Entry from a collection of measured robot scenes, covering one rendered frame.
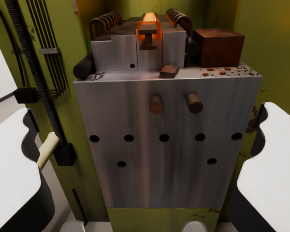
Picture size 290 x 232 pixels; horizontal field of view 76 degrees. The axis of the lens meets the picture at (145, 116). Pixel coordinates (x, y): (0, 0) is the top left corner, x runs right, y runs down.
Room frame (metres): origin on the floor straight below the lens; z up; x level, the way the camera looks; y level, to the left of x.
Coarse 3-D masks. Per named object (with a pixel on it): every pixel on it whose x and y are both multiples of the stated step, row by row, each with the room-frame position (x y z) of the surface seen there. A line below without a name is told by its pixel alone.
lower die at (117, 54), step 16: (144, 16) 0.71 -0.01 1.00; (160, 16) 0.78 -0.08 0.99; (112, 32) 0.53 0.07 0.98; (128, 32) 0.45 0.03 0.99; (176, 32) 0.41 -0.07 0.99; (96, 48) 0.42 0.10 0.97; (112, 48) 0.42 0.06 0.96; (128, 48) 0.41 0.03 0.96; (160, 48) 0.41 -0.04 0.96; (176, 48) 0.41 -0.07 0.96; (96, 64) 0.42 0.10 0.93; (112, 64) 0.42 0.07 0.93; (128, 64) 0.41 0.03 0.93; (144, 64) 0.41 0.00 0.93; (160, 64) 0.41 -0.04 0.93; (176, 64) 0.41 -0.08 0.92
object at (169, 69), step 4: (164, 68) 0.38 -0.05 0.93; (168, 68) 0.38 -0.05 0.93; (172, 68) 0.38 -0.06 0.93; (176, 68) 0.38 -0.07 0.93; (160, 72) 0.36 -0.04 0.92; (164, 72) 0.36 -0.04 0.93; (168, 72) 0.36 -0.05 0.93; (172, 72) 0.35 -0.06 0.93; (176, 72) 0.37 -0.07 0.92; (160, 76) 0.36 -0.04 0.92; (164, 76) 0.36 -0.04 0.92; (168, 76) 0.35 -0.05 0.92; (172, 76) 0.35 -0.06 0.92
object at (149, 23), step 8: (152, 16) 0.59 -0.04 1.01; (144, 24) 0.37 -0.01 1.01; (152, 24) 0.37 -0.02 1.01; (160, 24) 0.40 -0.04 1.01; (144, 32) 0.31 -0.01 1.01; (152, 32) 0.31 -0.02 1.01; (160, 32) 0.40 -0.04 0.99; (144, 40) 0.36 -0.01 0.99; (152, 40) 0.35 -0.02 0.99; (144, 48) 0.31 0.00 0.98; (152, 48) 0.31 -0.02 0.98
